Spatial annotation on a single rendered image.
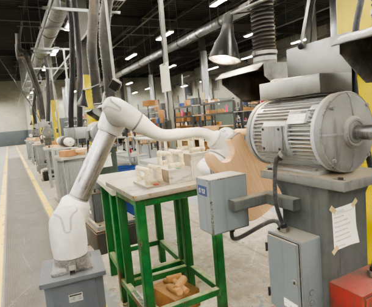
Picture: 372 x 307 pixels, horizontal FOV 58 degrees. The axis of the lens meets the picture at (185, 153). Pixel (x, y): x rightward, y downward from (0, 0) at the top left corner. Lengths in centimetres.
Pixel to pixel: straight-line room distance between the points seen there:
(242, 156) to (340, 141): 50
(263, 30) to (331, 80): 46
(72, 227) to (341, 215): 109
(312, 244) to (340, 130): 36
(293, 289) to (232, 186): 38
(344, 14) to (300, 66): 96
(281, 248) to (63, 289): 95
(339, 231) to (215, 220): 40
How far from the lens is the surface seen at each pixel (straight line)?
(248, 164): 150
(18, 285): 350
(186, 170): 214
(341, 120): 111
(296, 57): 140
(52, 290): 164
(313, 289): 122
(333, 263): 122
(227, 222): 123
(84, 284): 164
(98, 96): 409
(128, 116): 163
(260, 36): 151
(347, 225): 123
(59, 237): 162
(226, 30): 150
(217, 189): 118
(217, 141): 179
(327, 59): 131
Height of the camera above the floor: 134
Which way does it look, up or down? 6 degrees down
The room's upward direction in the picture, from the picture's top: 5 degrees counter-clockwise
